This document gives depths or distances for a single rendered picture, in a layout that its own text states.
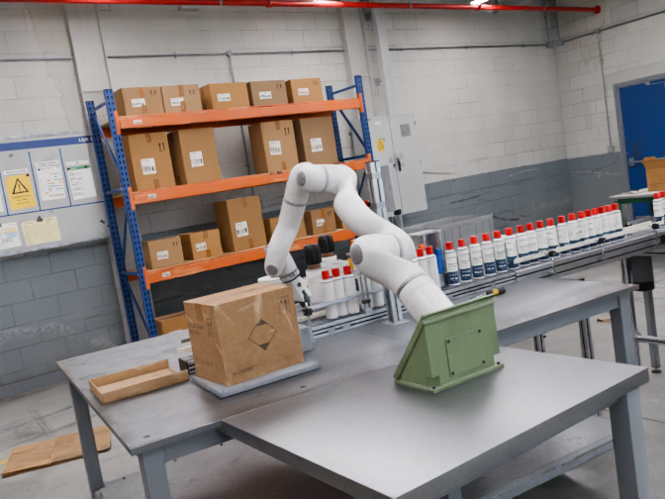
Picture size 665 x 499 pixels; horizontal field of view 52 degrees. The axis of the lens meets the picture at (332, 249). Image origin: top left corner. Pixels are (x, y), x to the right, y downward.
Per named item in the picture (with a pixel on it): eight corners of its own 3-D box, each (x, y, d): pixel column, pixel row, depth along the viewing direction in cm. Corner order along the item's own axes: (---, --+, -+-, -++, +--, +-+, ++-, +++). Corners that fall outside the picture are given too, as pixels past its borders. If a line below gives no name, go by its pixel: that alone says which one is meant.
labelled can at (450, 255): (455, 283, 322) (449, 241, 320) (462, 284, 317) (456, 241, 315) (446, 286, 319) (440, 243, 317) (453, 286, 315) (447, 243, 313)
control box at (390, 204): (396, 208, 296) (389, 164, 295) (396, 211, 280) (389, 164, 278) (373, 212, 298) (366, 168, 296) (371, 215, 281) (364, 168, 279)
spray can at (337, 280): (343, 313, 293) (335, 266, 291) (350, 314, 289) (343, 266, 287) (333, 316, 290) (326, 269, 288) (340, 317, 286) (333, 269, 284)
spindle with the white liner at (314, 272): (324, 304, 322) (314, 242, 319) (333, 306, 314) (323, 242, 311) (308, 309, 318) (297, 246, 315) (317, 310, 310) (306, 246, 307)
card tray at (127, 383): (169, 367, 267) (167, 357, 266) (189, 380, 244) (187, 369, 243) (90, 389, 252) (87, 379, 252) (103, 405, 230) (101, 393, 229)
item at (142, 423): (422, 273, 414) (421, 269, 414) (639, 289, 283) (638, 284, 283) (56, 365, 314) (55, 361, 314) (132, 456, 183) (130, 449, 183)
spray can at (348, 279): (358, 311, 294) (350, 263, 292) (361, 313, 289) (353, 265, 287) (346, 313, 293) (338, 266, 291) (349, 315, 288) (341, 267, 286)
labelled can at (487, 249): (491, 274, 332) (485, 233, 330) (498, 274, 328) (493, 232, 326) (483, 276, 330) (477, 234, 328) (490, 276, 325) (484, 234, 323)
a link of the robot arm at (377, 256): (436, 272, 214) (395, 224, 228) (392, 278, 203) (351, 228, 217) (421, 300, 221) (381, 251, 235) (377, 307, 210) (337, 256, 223)
